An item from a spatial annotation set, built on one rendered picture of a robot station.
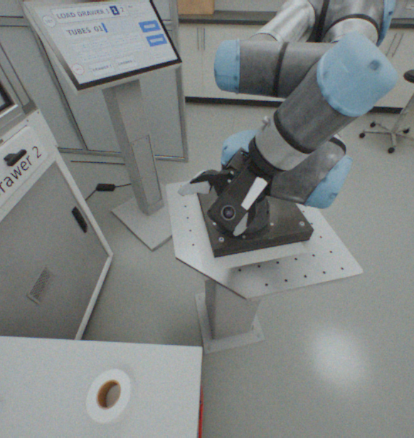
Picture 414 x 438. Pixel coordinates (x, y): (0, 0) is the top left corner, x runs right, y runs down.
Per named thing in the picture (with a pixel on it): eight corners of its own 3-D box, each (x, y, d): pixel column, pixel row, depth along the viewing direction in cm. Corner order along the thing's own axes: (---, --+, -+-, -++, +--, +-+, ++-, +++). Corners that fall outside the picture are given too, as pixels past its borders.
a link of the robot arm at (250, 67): (287, -15, 62) (207, 30, 33) (331, -17, 58) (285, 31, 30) (280, 38, 71) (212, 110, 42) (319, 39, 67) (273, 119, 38)
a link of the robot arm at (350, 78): (400, 69, 27) (409, 93, 21) (320, 135, 35) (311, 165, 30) (352, 18, 26) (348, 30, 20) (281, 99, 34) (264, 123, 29)
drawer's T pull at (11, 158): (28, 152, 69) (25, 148, 68) (12, 167, 64) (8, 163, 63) (16, 152, 70) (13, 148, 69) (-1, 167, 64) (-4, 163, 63)
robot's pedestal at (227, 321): (245, 284, 136) (269, 183, 81) (264, 340, 116) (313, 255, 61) (194, 295, 132) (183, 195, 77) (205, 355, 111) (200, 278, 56)
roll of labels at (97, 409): (135, 367, 44) (129, 362, 41) (137, 415, 39) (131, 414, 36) (95, 380, 43) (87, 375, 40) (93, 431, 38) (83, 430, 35)
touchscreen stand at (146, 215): (202, 215, 174) (195, 55, 101) (152, 252, 151) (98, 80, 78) (160, 185, 198) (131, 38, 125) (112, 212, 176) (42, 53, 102)
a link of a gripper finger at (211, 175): (199, 190, 46) (240, 188, 41) (195, 196, 45) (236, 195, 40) (189, 171, 43) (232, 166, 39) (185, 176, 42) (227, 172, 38)
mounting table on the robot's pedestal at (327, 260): (279, 190, 96) (287, 167, 88) (345, 293, 66) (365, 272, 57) (169, 207, 89) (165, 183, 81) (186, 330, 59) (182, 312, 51)
